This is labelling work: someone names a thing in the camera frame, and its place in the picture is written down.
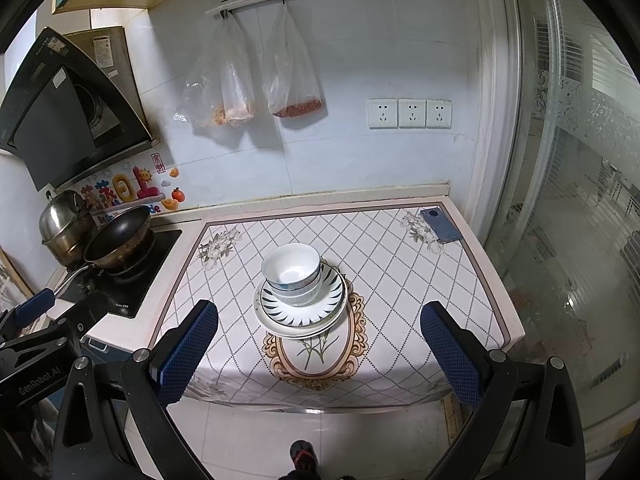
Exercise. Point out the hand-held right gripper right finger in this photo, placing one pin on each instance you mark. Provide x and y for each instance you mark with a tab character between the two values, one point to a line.
452	355

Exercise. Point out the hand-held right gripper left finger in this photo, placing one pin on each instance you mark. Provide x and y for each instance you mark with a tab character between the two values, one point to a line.
187	350

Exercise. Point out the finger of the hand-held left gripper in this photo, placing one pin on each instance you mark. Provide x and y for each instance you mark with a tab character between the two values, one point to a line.
32	306
85	312

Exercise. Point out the white floral plate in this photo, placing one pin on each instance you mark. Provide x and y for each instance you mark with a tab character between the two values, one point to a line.
300	332

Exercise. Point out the plain white bowl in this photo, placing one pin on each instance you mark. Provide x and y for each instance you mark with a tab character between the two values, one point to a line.
300	299

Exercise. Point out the white bowl with coloured spots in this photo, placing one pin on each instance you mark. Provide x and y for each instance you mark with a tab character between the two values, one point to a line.
292	265

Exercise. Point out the white plate with leaf strokes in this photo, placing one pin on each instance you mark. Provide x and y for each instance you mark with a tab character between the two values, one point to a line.
330	290

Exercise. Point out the black induction cooktop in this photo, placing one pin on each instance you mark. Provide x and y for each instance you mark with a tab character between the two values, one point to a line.
145	280

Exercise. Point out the black frying pan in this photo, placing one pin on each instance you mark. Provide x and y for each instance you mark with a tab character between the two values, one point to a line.
120	232

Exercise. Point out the stainless steel pot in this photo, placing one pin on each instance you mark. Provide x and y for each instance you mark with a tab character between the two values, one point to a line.
62	220

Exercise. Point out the blue smartphone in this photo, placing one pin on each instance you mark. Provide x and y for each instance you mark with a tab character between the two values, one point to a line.
440	225

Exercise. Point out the person's shoe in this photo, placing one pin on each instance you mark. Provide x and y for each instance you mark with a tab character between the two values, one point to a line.
302	455

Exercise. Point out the black range hood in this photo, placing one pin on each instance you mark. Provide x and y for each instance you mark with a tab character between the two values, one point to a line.
50	120

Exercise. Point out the frosted glass sliding door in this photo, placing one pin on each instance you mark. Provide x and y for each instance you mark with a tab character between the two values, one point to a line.
575	185

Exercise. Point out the clear plastic bag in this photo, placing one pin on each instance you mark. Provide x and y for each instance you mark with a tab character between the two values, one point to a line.
292	85
237	90
200	95

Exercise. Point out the colourful wall sticker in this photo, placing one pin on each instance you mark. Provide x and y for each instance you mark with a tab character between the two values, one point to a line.
140	185

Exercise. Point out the white wall socket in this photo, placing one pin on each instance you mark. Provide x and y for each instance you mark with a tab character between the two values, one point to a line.
412	113
382	113
439	113

